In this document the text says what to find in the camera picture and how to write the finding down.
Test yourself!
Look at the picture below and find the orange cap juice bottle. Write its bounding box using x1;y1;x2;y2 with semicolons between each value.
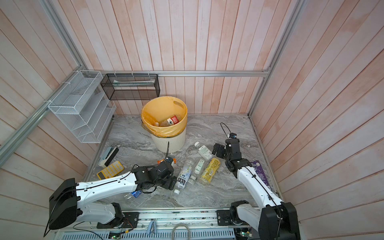
157;157;176;166

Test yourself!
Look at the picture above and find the black white label bottle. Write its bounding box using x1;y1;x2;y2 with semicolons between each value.
174;160;194;195

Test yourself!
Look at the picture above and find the red label clear bottle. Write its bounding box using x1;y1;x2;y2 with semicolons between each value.
154;115;180;127

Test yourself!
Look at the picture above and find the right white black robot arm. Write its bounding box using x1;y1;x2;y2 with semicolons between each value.
212;133;301;240

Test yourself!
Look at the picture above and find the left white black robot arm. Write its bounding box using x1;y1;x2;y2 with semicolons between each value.
46;161;177;230

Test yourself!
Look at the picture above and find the cream plastic waste bin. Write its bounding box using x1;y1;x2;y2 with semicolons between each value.
151;128;187;153

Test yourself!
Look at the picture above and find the yellow bin liner bag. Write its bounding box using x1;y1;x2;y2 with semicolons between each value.
141;96;188;138

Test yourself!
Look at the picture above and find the yellow label tea bottle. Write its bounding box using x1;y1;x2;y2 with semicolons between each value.
200;158;221;185

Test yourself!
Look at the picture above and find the green label clear bottle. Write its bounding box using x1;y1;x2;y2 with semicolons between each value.
194;142;213;161

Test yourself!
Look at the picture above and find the blue label crushed bottle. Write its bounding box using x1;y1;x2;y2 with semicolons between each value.
124;191;142;200

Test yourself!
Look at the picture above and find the small green label bottle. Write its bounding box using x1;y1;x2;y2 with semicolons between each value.
188;159;207;185

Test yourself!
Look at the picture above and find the yellow calculator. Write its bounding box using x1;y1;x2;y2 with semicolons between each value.
97;161;125;180

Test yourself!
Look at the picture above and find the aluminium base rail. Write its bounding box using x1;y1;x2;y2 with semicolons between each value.
51;206;302;232

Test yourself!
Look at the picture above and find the white wire mesh shelf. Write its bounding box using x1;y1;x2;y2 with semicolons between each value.
49;71;116;144

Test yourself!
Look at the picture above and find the black wire mesh basket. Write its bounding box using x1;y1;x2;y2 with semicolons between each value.
101;73;161;101

